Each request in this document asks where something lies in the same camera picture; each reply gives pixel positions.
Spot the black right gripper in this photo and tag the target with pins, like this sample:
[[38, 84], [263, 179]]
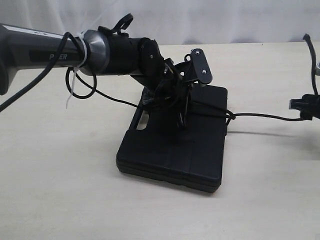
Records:
[[308, 106]]

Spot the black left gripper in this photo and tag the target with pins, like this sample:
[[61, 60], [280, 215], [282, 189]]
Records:
[[170, 88]]

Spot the black plastic carry case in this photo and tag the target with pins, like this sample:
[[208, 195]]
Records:
[[190, 157]]

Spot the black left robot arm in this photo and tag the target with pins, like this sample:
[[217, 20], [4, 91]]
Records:
[[99, 52]]

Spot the white backdrop curtain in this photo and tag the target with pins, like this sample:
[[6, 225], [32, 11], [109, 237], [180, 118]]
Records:
[[174, 22]]

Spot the white zip tie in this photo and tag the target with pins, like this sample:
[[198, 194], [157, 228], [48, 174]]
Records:
[[71, 87]]

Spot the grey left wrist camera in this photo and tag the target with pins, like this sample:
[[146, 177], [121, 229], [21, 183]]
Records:
[[195, 68]]

